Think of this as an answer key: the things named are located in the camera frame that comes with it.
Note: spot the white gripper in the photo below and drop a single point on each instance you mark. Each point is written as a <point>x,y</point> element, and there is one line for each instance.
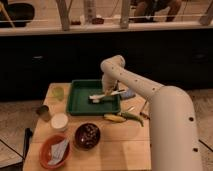
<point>108,84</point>

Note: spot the white brush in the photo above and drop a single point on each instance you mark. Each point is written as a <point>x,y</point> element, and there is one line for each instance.
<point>98,97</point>

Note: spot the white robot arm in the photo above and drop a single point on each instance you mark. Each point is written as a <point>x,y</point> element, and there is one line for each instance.
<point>173,128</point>

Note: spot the green plastic tray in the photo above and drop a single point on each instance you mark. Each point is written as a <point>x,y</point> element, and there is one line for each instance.
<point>79,104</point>

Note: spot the blue cloth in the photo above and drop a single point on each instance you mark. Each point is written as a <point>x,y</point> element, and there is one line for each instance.
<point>128,94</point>

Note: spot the yellow banana toy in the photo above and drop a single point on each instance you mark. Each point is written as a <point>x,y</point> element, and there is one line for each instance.
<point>114,118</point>

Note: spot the green pepper toy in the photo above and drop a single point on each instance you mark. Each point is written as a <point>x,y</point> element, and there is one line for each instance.
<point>130,116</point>

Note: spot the small brown utensil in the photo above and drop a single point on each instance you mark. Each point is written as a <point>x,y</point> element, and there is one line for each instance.
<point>142,112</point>

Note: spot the yellow-green plastic cup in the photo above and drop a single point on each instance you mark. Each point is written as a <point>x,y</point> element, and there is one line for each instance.
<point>58,93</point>

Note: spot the dark brown bowl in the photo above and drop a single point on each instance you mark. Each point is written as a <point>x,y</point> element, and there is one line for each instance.
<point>87,136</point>

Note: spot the small metal can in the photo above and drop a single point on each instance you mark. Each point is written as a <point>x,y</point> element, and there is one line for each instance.
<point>43,113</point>

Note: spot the wooden table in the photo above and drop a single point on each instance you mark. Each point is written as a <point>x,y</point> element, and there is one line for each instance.
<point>122,147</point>

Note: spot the white paper packet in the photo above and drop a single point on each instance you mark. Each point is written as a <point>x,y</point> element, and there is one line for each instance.
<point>57,152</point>

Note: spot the red bowl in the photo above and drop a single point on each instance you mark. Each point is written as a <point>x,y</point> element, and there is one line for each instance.
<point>45,153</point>

